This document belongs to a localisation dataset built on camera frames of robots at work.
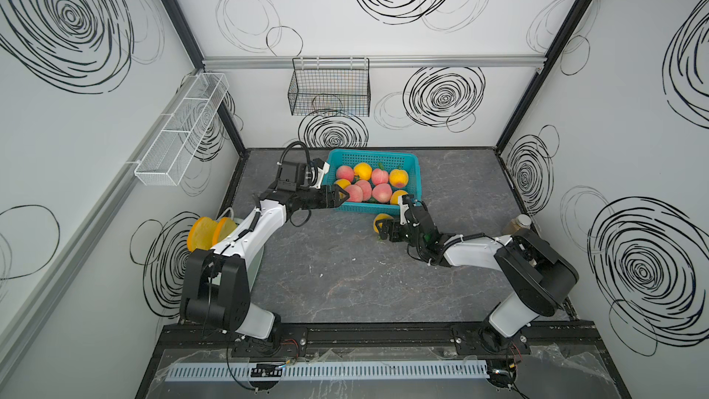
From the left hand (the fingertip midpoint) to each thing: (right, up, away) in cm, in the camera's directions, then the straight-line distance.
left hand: (339, 196), depth 84 cm
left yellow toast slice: (-34, -9, -15) cm, 38 cm away
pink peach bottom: (+14, 0, +14) cm, 20 cm away
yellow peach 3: (+19, -1, +14) cm, 24 cm away
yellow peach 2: (0, +3, +17) cm, 17 cm away
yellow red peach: (+21, +5, +18) cm, 28 cm away
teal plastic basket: (+18, +12, +24) cm, 33 cm away
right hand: (+15, -9, +6) cm, 19 cm away
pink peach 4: (+5, 0, +10) cm, 12 cm away
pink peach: (+1, +8, +21) cm, 22 cm away
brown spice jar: (+58, -8, +2) cm, 58 cm away
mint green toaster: (-26, -20, +2) cm, 33 cm away
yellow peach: (+8, +8, +21) cm, 24 cm away
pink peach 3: (+9, +1, +15) cm, 17 cm away
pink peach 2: (+14, +6, +18) cm, 23 cm away
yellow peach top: (+13, -8, +9) cm, 17 cm away
